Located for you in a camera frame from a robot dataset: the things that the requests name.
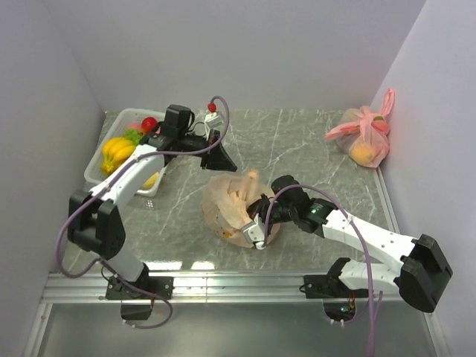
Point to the fake yellow banana bunch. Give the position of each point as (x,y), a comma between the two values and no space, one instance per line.
(115,152)

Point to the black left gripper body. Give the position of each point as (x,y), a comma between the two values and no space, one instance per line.
(191,143)

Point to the aluminium table edge rail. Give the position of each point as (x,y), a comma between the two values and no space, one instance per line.
(214,313)

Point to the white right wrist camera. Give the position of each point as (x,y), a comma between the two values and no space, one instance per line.
(255,233)

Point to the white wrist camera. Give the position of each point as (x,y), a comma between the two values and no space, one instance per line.
(255,233)
(213,120)

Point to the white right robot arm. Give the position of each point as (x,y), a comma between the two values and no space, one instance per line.
(414,268)

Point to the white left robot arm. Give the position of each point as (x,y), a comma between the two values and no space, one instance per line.
(94,223)

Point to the fake red apple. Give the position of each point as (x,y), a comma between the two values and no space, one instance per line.
(148,124)

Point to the pink tied fruit bag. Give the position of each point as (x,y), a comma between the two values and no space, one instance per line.
(362,134)

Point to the translucent orange plastic bag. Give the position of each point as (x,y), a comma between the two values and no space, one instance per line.
(225,201)

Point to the white plastic fruit basket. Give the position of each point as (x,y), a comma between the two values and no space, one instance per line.
(137,166)

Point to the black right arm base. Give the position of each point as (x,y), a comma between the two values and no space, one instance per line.
(340,302)

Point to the fake green grape bunch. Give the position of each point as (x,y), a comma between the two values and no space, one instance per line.
(134,135)

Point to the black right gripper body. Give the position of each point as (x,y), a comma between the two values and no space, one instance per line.
(278,213)

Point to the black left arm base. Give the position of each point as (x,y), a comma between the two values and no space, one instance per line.
(137,299)

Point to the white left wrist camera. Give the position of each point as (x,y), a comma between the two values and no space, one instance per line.
(213,120)

